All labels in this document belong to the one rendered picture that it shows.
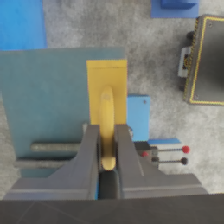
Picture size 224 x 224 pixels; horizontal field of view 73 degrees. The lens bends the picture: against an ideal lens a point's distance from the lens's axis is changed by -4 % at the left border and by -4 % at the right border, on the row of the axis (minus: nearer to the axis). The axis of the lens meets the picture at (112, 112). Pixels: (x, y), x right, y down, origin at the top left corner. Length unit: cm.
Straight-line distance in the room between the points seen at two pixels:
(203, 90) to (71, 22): 130
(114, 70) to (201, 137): 185
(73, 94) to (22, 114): 19
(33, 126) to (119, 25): 125
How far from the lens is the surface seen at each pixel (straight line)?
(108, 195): 53
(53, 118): 56
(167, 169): 189
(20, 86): 58
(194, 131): 196
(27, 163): 64
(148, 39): 162
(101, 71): 24
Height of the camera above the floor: 156
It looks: 73 degrees down
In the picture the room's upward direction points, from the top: 176 degrees clockwise
